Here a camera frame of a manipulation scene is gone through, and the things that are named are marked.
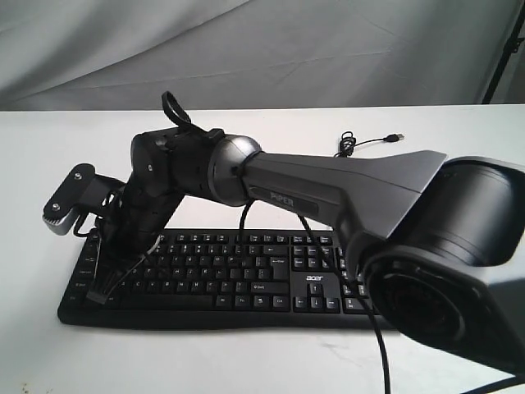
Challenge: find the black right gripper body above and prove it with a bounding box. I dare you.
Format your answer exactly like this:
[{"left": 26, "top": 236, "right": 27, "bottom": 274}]
[{"left": 96, "top": 180, "right": 183, "bottom": 266}]

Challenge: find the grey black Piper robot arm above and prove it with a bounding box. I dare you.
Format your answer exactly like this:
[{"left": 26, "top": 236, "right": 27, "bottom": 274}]
[{"left": 88, "top": 126, "right": 524, "bottom": 372}]

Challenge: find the black acer keyboard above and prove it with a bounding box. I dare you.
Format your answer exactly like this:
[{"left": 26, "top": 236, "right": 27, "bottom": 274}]
[{"left": 57, "top": 228, "right": 371, "bottom": 330}]

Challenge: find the grey backdrop cloth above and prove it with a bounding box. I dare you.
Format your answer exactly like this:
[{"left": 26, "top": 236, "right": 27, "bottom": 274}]
[{"left": 1, "top": 1, "right": 521, "bottom": 111}]

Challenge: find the black tripod stand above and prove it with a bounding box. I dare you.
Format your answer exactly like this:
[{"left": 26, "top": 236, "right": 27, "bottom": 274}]
[{"left": 481, "top": 1, "right": 524, "bottom": 104}]

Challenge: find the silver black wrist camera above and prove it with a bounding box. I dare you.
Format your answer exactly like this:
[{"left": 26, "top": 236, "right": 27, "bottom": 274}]
[{"left": 43, "top": 163, "right": 125, "bottom": 236}]

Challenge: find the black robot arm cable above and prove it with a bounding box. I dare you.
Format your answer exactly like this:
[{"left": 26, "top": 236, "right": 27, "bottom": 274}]
[{"left": 237, "top": 200, "right": 395, "bottom": 394}]

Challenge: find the black USB cable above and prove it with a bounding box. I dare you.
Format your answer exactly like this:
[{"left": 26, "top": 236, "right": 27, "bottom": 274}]
[{"left": 331, "top": 131, "right": 406, "bottom": 159}]

